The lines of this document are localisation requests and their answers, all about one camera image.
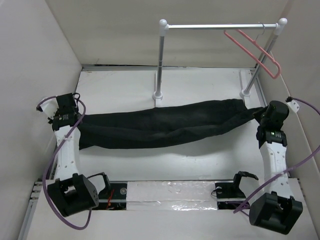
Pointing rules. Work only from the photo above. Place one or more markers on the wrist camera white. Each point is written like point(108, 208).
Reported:
point(292, 104)
point(46, 106)

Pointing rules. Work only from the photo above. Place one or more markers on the black trousers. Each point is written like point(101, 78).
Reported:
point(162, 127)

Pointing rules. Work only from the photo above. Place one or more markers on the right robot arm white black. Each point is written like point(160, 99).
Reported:
point(276, 209)

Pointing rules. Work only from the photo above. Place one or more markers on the white metal clothes rack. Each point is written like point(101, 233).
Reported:
point(266, 62)

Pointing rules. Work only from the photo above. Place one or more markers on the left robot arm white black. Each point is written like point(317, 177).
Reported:
point(72, 192)

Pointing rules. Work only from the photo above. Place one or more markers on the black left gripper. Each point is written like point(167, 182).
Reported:
point(57, 114)

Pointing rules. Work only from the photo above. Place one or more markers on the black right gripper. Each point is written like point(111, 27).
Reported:
point(257, 114)

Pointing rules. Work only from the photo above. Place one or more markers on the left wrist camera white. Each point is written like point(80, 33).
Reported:
point(46, 106)

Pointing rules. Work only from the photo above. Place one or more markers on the silver foil tape strip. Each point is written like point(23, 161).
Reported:
point(170, 196)

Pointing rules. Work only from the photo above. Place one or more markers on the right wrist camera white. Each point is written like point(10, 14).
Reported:
point(292, 104)

